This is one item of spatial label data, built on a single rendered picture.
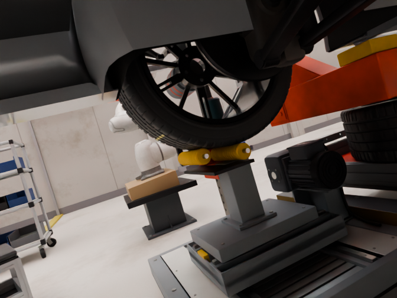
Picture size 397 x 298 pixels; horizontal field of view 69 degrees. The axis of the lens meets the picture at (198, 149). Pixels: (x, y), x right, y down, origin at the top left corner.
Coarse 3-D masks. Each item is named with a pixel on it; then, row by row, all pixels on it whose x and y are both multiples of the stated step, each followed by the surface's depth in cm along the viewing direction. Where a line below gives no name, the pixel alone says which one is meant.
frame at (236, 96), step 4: (236, 80) 133; (236, 84) 134; (240, 84) 131; (236, 88) 134; (240, 88) 129; (236, 92) 132; (240, 92) 128; (236, 96) 128; (232, 100) 132; (236, 100) 127; (228, 108) 131; (232, 108) 127; (224, 112) 132; (228, 112) 127; (224, 116) 130
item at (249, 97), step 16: (176, 48) 113; (192, 48) 112; (144, 64) 89; (160, 64) 110; (176, 64) 112; (208, 64) 114; (176, 80) 112; (192, 80) 111; (208, 80) 113; (272, 80) 104; (160, 96) 90; (224, 96) 118; (240, 96) 124; (256, 96) 107; (208, 112) 116; (240, 112) 105
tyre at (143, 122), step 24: (144, 72) 89; (288, 72) 107; (120, 96) 101; (144, 96) 88; (144, 120) 94; (168, 120) 90; (192, 120) 93; (240, 120) 99; (264, 120) 102; (168, 144) 109; (192, 144) 95; (216, 144) 95
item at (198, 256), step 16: (304, 224) 104; (320, 224) 105; (336, 224) 101; (272, 240) 99; (288, 240) 95; (304, 240) 97; (320, 240) 99; (336, 240) 101; (192, 256) 116; (208, 256) 100; (240, 256) 94; (256, 256) 90; (272, 256) 92; (288, 256) 94; (304, 256) 96; (208, 272) 99; (224, 272) 86; (240, 272) 88; (256, 272) 90; (272, 272) 92; (224, 288) 87; (240, 288) 88
